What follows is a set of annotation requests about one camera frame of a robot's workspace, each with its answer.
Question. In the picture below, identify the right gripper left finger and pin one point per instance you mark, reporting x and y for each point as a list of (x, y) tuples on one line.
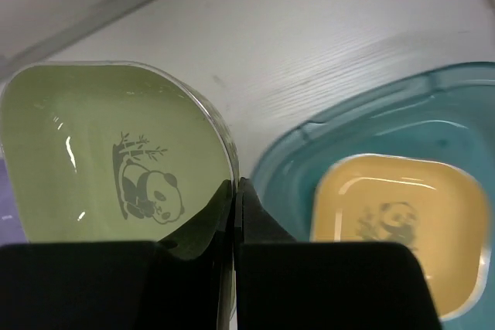
[(183, 281)]

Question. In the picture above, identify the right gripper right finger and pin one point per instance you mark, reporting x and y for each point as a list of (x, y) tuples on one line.
[(286, 284)]

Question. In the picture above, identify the green panda plate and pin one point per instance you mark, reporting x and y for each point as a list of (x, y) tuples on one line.
[(110, 152)]

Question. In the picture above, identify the purple panda plate front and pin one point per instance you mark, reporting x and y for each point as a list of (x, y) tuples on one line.
[(10, 225)]

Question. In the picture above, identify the yellow panda plate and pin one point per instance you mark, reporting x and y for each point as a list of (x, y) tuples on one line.
[(438, 211)]

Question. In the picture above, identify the teal plastic bin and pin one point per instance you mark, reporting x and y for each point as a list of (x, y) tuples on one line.
[(445, 115)]

